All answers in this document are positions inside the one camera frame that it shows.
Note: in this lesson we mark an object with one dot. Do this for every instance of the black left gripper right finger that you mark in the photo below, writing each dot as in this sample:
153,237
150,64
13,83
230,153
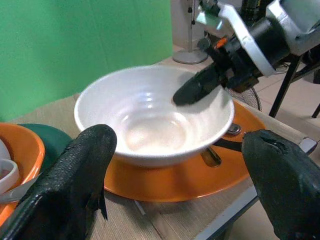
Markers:
285,180

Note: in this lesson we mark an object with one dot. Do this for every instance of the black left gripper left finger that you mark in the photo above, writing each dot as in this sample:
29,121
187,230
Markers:
67,175

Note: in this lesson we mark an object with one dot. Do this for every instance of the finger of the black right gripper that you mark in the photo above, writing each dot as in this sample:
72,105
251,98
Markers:
197,87

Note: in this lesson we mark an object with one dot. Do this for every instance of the white ceramic bowl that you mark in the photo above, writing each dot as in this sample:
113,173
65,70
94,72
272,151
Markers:
150,120

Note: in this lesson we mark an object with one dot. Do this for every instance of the white standing fan stand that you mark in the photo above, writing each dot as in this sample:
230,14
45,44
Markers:
190,56

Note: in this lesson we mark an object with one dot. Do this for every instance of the black fan grille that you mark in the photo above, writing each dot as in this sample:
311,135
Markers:
248,98

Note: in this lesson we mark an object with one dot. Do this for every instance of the dark green plate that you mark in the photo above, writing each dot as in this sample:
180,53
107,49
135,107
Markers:
55,140

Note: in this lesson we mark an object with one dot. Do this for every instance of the orange bowl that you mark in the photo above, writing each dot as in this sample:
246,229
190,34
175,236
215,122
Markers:
27,155

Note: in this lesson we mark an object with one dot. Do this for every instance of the silver knife blade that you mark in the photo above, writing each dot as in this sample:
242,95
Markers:
17,191

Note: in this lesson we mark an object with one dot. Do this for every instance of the black metal stand legs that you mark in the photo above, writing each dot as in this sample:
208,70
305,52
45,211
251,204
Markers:
285,85

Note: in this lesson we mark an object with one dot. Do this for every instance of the silver round utensil end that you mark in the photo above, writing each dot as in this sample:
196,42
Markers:
233,128

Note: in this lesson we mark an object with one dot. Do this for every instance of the small white cup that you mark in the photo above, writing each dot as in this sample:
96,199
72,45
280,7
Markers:
11,172

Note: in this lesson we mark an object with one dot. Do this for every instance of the large orange plate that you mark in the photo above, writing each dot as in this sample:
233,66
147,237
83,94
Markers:
180,180

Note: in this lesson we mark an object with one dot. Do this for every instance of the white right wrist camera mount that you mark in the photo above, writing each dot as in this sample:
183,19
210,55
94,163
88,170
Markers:
252,47

